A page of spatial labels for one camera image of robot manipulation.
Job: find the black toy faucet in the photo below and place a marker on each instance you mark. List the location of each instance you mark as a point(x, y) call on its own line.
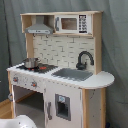
point(82, 64)

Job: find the grey toy sink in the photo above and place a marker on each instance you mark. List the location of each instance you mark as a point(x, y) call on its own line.
point(72, 74)

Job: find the left red stove knob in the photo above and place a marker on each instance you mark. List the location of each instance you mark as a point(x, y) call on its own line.
point(15, 79)

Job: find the small metal pot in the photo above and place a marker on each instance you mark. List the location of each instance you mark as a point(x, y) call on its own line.
point(31, 62)

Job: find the black toy stovetop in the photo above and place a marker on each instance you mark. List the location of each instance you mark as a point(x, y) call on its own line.
point(41, 68)

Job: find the white toy microwave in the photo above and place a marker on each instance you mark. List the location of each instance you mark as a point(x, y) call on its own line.
point(73, 24)

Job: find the red stove knob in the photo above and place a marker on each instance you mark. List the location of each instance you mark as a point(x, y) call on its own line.
point(15, 79)
point(34, 84)

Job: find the wooden toy kitchen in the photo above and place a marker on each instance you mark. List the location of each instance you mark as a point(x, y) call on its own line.
point(62, 50)

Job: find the right red stove knob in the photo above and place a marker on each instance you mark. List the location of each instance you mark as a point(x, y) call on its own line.
point(34, 84)

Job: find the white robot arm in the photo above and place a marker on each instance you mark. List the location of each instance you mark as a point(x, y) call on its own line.
point(21, 121)

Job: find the white cabinet door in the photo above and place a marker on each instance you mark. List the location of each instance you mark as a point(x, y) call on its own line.
point(63, 106)

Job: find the grey range hood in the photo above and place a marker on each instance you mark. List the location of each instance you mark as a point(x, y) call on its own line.
point(39, 27)

